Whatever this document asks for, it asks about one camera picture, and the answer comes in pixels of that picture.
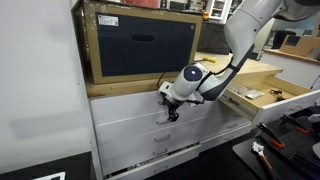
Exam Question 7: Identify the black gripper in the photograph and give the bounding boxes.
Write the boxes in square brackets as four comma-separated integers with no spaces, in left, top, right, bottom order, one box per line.
[160,93,184,122]

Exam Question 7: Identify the white cabinet drawer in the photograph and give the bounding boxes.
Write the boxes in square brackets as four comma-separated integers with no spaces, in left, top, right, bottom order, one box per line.
[199,116,253,143]
[201,99,248,129]
[100,135,204,177]
[97,122,206,162]
[94,106,209,147]
[105,143,202,180]

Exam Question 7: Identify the wide wooden tool drawer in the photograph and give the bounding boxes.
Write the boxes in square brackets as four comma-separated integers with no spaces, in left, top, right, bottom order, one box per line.
[219,75,320,128]

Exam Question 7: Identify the white cabinet wood top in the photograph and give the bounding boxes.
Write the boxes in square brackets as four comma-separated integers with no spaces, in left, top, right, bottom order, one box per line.
[259,48,320,90]

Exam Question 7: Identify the clear plastic organizer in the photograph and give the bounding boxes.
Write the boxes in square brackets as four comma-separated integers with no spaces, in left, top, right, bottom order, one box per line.
[231,84,250,97]

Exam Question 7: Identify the silver antistatic bag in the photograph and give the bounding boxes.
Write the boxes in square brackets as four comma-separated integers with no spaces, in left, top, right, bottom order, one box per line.
[244,89,265,100]

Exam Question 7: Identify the black clamp orange tips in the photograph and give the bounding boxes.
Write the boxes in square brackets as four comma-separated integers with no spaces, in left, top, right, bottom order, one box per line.
[257,122,287,150]
[280,113,311,135]

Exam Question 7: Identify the white shelf unit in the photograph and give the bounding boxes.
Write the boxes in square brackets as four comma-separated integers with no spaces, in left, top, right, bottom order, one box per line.
[205,0,234,24]

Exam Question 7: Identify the black office chair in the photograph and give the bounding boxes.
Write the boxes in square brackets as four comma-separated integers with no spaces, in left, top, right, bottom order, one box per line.
[271,29,298,50]

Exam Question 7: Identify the white side panel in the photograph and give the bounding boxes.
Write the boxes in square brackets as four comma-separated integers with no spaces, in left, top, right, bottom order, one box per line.
[0,0,101,174]

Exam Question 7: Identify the white plastic part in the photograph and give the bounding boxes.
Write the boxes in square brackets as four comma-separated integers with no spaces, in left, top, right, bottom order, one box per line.
[307,112,320,124]

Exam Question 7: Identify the brown cardboard box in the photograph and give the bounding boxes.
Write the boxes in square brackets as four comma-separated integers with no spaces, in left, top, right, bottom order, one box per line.
[279,34,320,62]

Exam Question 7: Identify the black flat board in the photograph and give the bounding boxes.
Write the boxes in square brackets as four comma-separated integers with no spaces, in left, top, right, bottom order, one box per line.
[0,151,95,180]

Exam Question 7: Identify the yellow handled hex key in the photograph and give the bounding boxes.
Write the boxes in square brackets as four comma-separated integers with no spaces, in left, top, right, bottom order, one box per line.
[194,56,218,65]

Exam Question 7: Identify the pliers orange handles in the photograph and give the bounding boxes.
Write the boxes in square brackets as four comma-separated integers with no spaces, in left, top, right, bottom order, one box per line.
[250,141,279,180]

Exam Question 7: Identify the black handled pliers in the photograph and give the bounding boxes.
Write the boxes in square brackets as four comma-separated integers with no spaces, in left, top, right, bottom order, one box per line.
[269,88,287,102]

